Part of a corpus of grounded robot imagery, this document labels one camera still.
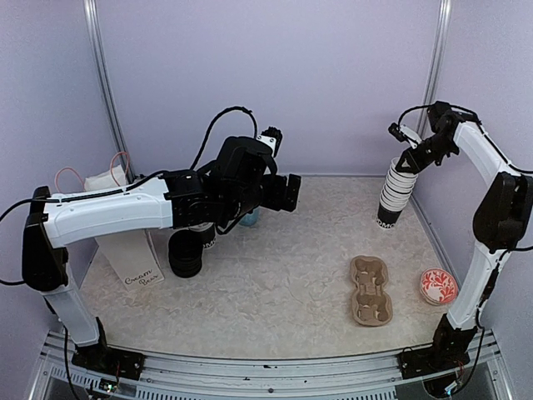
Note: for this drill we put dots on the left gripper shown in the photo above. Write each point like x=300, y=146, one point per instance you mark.
x=278, y=197

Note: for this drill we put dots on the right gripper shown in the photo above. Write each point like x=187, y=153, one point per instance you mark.
x=416, y=163

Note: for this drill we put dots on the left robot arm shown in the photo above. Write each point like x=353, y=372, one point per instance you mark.
x=214, y=198

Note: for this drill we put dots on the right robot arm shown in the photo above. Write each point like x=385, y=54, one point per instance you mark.
x=500, y=221

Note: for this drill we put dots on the stack of paper cups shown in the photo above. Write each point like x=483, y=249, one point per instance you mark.
x=395, y=194

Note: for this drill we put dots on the light blue ceramic mug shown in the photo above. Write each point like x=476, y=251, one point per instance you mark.
x=250, y=218

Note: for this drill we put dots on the black cup holding straws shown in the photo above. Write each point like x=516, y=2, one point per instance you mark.
x=206, y=232

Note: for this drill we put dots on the stack of black lids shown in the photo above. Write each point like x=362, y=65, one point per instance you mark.
x=185, y=250

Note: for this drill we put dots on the red patterned white bowl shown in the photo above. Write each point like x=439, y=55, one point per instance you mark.
x=438, y=287

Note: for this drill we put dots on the brown cardboard cup carrier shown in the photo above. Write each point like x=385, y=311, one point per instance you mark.
x=371, y=305

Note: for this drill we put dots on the white paper bag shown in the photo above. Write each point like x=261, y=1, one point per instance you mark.
x=131, y=254

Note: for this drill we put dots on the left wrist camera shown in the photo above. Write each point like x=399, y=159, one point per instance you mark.
x=272, y=137

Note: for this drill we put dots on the right aluminium post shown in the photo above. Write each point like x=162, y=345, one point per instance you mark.
x=438, y=52

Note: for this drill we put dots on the aluminium post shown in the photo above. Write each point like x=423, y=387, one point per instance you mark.
x=95, y=37
x=438, y=52

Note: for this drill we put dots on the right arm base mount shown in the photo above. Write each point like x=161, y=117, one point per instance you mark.
x=448, y=350

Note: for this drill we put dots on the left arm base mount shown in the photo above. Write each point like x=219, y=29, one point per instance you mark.
x=102, y=358

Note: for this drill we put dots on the left aluminium post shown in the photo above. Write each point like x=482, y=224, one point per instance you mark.
x=95, y=37

